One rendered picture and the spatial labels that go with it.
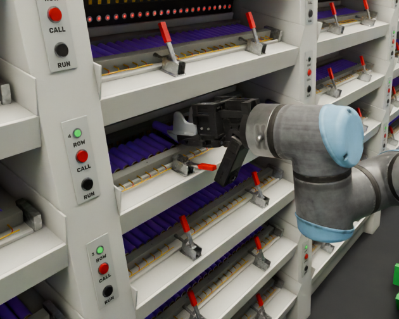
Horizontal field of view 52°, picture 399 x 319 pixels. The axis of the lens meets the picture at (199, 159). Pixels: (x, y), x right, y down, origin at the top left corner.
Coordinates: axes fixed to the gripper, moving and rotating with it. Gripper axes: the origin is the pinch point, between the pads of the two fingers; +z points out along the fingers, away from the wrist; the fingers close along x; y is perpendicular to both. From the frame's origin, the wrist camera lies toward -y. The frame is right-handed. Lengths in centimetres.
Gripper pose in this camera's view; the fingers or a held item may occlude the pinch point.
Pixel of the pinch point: (176, 133)
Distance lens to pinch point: 84.4
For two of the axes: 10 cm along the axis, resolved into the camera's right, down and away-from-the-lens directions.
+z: -7.5, -1.1, 6.5
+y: -1.3, -9.4, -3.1
